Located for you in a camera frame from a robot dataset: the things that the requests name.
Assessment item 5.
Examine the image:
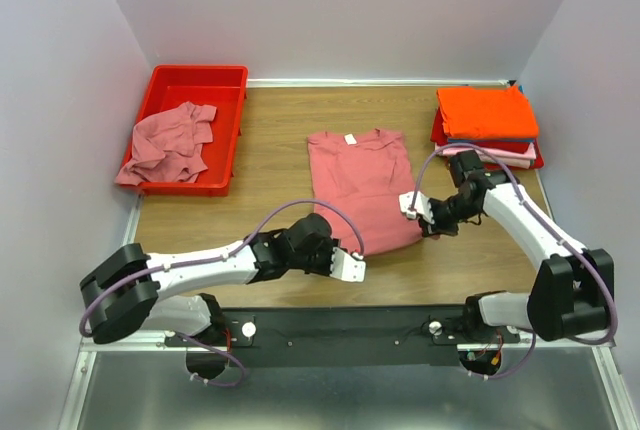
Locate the salmon pink t-shirt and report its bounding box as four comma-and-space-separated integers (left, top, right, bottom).
307, 129, 422, 256

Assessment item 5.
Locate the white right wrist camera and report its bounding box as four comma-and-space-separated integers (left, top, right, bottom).
398, 191, 433, 223

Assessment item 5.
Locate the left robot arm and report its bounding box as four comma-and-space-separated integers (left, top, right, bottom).
79, 213, 340, 344

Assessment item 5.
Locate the light pink folded t-shirt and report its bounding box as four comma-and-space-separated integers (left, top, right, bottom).
435, 143, 537, 169

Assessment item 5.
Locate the orange folded t-shirt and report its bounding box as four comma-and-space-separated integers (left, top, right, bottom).
437, 87, 539, 140

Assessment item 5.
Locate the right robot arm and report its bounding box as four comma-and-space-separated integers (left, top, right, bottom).
400, 144, 619, 345

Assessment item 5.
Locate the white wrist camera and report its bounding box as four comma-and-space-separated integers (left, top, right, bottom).
329, 248, 366, 283
398, 191, 433, 223

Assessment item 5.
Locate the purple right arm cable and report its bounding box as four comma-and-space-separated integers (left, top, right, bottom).
409, 142, 619, 346

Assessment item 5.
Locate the red plastic bin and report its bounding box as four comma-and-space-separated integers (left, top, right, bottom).
125, 65, 248, 197

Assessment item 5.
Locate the crumpled pink t-shirt in bin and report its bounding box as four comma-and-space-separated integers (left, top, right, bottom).
115, 102, 217, 186

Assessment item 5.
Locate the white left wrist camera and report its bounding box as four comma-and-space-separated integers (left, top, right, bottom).
329, 248, 366, 283

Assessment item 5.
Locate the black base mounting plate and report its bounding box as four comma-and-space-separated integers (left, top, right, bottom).
164, 303, 521, 369

